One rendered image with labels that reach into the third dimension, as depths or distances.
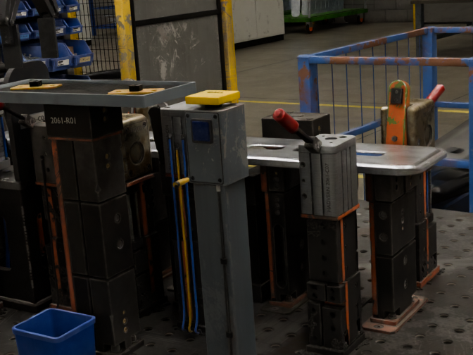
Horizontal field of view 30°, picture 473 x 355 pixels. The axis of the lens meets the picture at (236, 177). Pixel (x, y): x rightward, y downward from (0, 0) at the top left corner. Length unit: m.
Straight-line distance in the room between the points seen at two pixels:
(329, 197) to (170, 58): 3.74
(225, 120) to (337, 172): 0.22
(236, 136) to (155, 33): 3.68
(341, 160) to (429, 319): 0.39
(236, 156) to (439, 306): 0.57
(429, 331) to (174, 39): 3.72
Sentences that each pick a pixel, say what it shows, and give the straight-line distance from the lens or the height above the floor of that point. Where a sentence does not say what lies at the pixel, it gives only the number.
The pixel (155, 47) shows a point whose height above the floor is 0.90.
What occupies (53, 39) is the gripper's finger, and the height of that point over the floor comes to 1.23.
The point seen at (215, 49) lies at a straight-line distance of 5.40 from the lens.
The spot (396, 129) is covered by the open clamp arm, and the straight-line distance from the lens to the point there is 1.69.
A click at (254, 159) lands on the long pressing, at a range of 1.59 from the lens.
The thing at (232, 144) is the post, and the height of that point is 1.09.
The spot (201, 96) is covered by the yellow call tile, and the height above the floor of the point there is 1.16.
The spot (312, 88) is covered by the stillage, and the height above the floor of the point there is 0.81.
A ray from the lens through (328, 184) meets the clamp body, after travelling 1.40.
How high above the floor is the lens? 1.35
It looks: 14 degrees down
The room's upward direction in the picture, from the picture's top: 4 degrees counter-clockwise
